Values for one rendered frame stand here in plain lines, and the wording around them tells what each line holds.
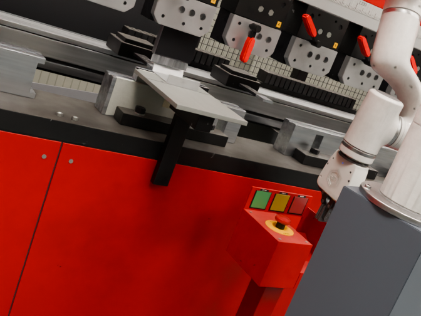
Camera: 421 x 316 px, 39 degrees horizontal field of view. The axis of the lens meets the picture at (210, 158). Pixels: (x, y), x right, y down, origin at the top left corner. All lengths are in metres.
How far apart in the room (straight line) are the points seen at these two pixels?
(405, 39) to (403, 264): 0.58
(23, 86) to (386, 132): 0.81
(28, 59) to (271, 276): 0.72
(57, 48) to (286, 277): 0.83
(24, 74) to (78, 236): 0.39
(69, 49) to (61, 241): 0.53
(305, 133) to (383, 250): 0.75
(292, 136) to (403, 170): 0.69
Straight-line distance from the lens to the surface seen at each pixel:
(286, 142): 1.73
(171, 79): 1.41
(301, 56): 1.63
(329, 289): 1.13
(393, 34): 1.44
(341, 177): 1.41
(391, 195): 1.09
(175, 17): 1.43
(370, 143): 1.38
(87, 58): 1.68
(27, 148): 1.31
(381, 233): 1.07
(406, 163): 1.08
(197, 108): 1.25
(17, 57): 1.37
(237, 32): 1.51
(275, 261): 1.38
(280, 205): 1.52
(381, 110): 1.36
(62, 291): 1.51
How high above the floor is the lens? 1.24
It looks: 15 degrees down
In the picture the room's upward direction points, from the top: 21 degrees clockwise
